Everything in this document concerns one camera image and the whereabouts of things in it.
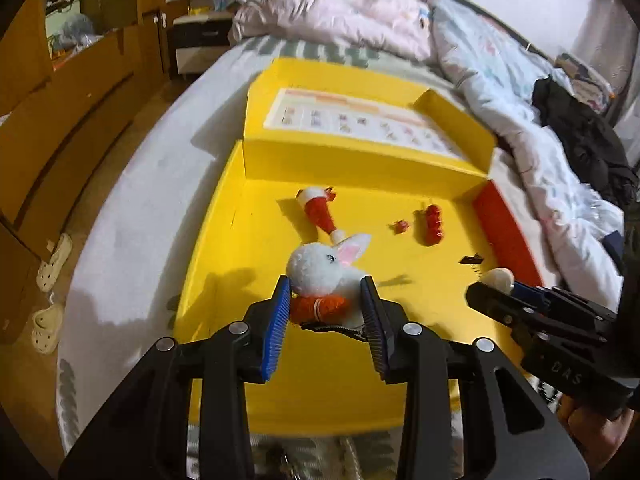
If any person's right hand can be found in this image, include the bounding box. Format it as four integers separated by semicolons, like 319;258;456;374
557;395;638;476

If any white plush rabbit keychain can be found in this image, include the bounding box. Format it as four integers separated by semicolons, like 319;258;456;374
285;231;373;343

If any yellow cardboard box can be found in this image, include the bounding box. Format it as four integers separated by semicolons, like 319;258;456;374
172;57;546;433

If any dark nightstand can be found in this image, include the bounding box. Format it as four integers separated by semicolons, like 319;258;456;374
167;12;236;78

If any wooden wardrobe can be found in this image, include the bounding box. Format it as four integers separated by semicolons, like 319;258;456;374
0;0;246;346

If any light floral quilt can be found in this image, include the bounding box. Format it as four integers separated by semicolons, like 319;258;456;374
415;0;626;311

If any dark bed headboard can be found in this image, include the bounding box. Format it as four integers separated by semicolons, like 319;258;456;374
480;15;558;63

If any blue plastic bag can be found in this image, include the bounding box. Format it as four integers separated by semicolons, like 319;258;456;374
47;12;101;56

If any pink quilt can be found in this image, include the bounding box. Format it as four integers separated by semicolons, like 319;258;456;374
232;0;433;63

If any beige slipper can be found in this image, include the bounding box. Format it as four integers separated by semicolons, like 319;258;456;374
37;232;73;293
31;302;66;356

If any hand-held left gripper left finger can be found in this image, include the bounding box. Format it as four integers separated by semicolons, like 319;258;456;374
59;275;293;480

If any small black clasp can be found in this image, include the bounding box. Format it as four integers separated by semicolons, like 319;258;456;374
460;254;485;281

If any white gourd pendant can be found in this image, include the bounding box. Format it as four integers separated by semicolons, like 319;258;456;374
482;267;516;292

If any red white plush charm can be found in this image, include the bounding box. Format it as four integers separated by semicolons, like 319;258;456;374
296;186;351;246

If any dark blue small box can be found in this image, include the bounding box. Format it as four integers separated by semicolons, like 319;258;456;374
602;232;626;273

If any green patterned bed sheet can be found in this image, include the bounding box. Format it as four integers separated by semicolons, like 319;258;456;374
55;35;566;480

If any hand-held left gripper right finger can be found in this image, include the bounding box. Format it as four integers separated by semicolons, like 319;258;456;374
360;275;591;480

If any red bead charm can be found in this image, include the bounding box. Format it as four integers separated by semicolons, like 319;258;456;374
417;202;446;247

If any colourful printed pillow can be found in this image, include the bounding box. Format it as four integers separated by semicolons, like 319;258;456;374
555;52;613;111

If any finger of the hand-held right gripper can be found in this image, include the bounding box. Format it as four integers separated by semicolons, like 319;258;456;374
511;281;618;322
466;281;540;337

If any black clothing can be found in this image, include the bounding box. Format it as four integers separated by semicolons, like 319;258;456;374
532;76;640;206

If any printed instruction sheet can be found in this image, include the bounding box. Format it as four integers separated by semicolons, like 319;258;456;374
263;87;466;161

